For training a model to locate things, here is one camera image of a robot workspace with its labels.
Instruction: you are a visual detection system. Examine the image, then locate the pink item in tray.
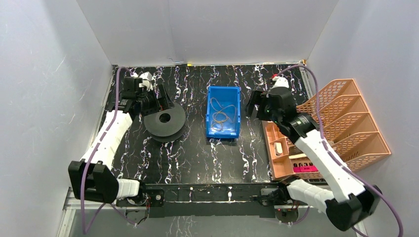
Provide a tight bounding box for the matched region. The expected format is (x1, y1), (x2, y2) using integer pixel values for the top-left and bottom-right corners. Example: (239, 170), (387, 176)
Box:
(293, 165), (318, 173)

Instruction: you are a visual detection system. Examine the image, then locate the orange file rack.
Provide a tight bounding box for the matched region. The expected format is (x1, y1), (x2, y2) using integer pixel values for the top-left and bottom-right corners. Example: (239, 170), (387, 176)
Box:
(297, 79), (391, 172)

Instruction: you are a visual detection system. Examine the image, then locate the purple cable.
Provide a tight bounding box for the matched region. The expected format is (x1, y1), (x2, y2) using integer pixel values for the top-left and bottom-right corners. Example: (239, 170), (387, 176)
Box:
(276, 64), (404, 237)
(80, 67), (138, 236)

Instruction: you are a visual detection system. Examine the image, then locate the orange organizer tray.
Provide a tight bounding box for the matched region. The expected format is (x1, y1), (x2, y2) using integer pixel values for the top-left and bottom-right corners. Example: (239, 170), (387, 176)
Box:
(262, 121), (323, 181)

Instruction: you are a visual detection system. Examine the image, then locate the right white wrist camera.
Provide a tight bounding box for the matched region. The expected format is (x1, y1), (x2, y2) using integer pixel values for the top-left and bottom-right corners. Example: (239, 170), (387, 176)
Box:
(271, 74), (290, 89)

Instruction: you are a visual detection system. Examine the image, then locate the white item in tray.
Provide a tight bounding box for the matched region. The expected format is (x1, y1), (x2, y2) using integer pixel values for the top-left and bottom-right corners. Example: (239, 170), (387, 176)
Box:
(274, 142), (283, 157)

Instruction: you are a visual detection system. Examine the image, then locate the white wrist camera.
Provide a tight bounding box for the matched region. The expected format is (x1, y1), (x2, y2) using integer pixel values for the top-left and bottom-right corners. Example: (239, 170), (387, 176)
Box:
(138, 72), (154, 92)
(271, 74), (290, 89)

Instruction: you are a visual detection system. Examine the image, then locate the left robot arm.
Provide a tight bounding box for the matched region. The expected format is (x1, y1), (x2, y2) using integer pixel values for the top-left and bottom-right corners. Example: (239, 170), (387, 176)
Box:
(68, 72), (174, 205)

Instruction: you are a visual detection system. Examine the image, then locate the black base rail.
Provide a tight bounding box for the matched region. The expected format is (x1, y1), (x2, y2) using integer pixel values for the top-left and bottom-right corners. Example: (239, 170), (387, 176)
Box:
(65, 183), (328, 226)

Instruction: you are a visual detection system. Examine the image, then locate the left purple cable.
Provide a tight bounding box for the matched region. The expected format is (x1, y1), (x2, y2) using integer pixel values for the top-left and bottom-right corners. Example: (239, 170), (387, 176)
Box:
(80, 67), (138, 236)

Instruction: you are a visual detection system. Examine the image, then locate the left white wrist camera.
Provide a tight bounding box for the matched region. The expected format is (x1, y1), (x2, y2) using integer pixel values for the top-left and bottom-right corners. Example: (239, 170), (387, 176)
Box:
(138, 72), (154, 92)

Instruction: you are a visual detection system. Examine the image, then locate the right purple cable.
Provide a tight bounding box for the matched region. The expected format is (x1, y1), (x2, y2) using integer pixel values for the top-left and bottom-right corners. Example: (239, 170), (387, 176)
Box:
(276, 64), (404, 237)

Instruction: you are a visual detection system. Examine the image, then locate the blue plastic bin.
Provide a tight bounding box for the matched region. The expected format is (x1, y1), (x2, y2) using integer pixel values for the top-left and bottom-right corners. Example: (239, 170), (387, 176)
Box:
(206, 86), (241, 139)

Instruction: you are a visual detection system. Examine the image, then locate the dark grey cable spool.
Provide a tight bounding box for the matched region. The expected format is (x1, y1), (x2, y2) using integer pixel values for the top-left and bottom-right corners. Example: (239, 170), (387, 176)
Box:
(144, 102), (186, 143)

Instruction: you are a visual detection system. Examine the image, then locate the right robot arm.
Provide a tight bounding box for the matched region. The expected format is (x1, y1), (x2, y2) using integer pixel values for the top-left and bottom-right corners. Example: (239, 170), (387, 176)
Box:
(246, 87), (382, 231)

